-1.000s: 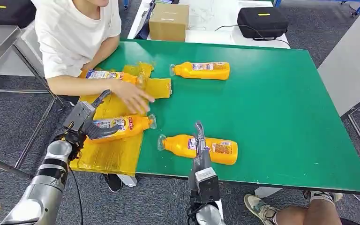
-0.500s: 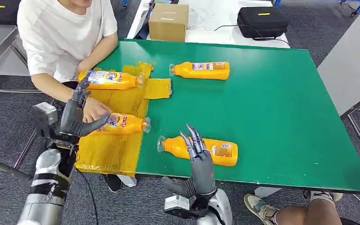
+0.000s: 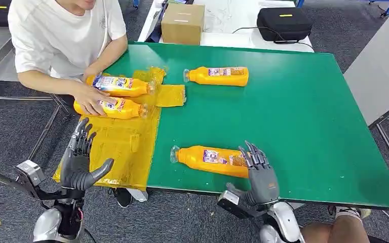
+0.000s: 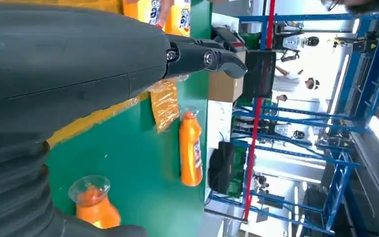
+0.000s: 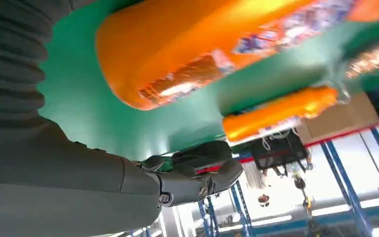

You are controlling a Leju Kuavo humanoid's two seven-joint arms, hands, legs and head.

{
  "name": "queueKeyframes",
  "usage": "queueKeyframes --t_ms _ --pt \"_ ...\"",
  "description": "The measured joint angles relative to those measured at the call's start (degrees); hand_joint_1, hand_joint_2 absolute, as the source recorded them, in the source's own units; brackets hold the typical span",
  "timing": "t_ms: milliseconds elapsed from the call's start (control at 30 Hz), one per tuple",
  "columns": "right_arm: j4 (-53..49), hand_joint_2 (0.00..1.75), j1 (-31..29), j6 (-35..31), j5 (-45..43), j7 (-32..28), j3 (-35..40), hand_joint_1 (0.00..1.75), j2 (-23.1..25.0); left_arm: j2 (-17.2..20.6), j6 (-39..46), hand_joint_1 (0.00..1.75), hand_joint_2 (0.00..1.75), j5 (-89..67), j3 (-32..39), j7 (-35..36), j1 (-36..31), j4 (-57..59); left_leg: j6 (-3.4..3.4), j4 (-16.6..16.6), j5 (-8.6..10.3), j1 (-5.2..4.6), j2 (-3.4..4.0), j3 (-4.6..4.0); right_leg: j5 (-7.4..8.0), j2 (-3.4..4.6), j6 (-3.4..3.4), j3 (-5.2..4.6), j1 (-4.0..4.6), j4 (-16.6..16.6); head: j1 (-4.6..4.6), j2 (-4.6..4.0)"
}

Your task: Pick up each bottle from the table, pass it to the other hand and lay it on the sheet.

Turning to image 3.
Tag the white table leg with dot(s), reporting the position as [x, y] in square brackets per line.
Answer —
[137, 195]
[297, 205]

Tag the person's bare leg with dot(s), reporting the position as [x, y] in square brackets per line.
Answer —
[335, 231]

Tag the person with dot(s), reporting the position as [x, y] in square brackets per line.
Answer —
[57, 37]

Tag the black shoe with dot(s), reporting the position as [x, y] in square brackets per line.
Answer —
[122, 198]

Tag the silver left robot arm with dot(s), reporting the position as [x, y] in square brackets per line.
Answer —
[47, 224]

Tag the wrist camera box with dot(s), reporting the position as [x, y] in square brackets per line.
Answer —
[228, 201]
[30, 172]

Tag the grey table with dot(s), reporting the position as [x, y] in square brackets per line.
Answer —
[379, 67]

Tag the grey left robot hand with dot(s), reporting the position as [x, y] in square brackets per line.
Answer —
[75, 171]

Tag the dark blue folder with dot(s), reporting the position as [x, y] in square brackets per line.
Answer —
[157, 23]

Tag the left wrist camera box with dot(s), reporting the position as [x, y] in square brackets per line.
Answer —
[30, 172]

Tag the yellow plastic sheet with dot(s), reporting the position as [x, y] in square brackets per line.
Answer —
[124, 144]

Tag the white table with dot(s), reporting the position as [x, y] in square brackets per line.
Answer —
[228, 16]

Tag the pale sneaker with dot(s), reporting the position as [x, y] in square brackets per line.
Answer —
[349, 211]

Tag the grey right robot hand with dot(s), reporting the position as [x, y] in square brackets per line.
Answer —
[263, 184]

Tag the person's left hand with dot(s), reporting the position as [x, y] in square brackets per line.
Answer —
[91, 72]

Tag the orange drink bottle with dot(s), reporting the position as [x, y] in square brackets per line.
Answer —
[120, 86]
[221, 77]
[124, 109]
[201, 161]

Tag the green table mat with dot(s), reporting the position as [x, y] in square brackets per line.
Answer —
[298, 117]

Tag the person's right hand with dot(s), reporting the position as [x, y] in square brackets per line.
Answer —
[88, 99]

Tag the brown cardboard box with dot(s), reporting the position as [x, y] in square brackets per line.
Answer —
[182, 25]

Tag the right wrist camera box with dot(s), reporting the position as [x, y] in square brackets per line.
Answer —
[228, 201]

